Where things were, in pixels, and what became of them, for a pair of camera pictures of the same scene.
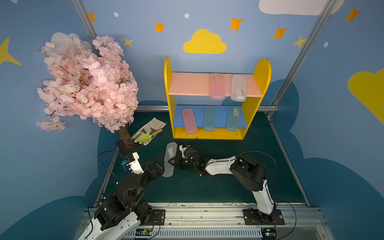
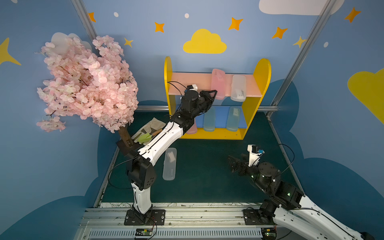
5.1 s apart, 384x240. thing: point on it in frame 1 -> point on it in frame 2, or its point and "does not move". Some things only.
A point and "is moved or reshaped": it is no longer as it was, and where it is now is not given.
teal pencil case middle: (209, 119) does not move
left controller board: (143, 232) does not move
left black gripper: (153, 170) -> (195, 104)
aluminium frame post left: (82, 14) does not move
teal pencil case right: (233, 119) does not move
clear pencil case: (170, 151) is moved or reshaped
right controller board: (268, 233) does not move
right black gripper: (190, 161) -> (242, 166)
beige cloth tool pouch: (154, 125) does not move
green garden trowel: (147, 137) does not move
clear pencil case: (238, 90) does not move
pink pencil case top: (217, 86) is moved or reshaped
